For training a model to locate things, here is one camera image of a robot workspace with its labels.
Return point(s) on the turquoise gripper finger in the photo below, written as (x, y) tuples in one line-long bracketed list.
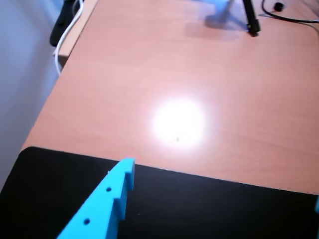
[(317, 205), (104, 199)]

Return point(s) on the black mat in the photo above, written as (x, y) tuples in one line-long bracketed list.
[(199, 211)]

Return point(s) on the black object beside desk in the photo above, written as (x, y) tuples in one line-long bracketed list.
[(61, 22)]

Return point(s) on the black stand leg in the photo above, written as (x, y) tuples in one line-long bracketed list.
[(252, 20)]

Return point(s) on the small black knob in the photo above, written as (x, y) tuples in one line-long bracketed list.
[(279, 6)]

